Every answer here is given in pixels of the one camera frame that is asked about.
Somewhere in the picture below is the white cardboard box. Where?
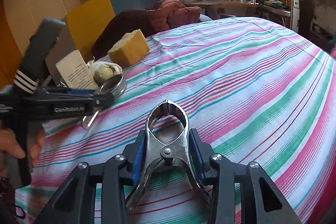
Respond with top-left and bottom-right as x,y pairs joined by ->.
56,50 -> 98,90

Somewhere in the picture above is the white cloth pouch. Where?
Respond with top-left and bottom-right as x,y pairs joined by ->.
87,60 -> 122,85

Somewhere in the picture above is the round metal tin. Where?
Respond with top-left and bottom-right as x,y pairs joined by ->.
81,74 -> 127,130

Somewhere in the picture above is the metal spring clamp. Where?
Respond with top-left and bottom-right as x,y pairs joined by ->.
126,100 -> 211,211

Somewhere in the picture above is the yellow sponge block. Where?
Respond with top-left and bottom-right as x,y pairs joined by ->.
108,29 -> 150,68

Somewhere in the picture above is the person's left hand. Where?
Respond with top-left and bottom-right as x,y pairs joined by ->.
0,126 -> 46,175

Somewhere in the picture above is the grey yellow blue chair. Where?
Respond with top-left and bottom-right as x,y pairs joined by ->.
45,0 -> 161,83

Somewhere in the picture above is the striped pink green tablecloth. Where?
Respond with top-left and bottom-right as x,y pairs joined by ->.
15,17 -> 335,223

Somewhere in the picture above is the dark maroon garment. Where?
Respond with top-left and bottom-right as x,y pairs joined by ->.
91,0 -> 202,58

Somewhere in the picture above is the wooden side desk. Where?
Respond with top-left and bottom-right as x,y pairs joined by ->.
183,0 -> 259,20

